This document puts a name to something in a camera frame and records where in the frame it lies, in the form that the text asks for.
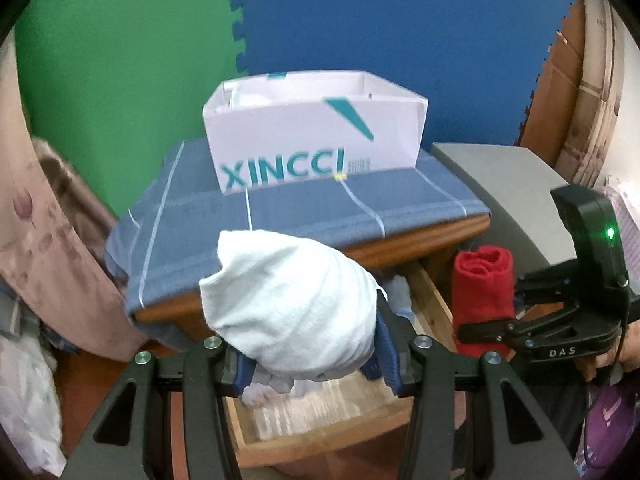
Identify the green foam mat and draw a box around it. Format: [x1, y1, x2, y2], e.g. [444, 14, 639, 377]
[15, 0, 241, 214]

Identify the brown wooden nightstand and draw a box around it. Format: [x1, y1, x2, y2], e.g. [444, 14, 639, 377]
[134, 214, 490, 358]

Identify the red underwear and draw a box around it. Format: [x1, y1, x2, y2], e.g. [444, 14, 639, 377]
[450, 246, 515, 358]

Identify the light wooden drawer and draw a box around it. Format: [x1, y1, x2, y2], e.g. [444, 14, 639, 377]
[224, 256, 456, 468]

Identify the white patterned bedding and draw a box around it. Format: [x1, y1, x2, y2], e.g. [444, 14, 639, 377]
[1, 333, 66, 478]

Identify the person's right hand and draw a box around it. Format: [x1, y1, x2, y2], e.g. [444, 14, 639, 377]
[576, 323, 640, 382]

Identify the white XINCCI cardboard box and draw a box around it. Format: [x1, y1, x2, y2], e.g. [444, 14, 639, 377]
[202, 70, 428, 194]

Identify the grey bed mattress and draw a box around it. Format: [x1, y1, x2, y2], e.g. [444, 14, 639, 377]
[431, 143, 575, 276]

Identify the blue checked cloth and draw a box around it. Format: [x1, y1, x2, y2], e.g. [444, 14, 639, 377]
[105, 138, 489, 314]

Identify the light blue underwear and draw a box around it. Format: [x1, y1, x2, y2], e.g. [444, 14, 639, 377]
[241, 274, 414, 408]

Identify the wooden bed headboard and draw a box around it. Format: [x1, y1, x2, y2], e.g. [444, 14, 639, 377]
[515, 0, 626, 186]

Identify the pink floral curtain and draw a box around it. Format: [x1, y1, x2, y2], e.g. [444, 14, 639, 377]
[1, 36, 146, 362]

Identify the white knit garment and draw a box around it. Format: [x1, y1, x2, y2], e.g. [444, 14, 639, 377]
[198, 230, 382, 379]

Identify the blue foam mat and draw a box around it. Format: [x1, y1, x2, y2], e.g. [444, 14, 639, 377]
[230, 0, 574, 145]

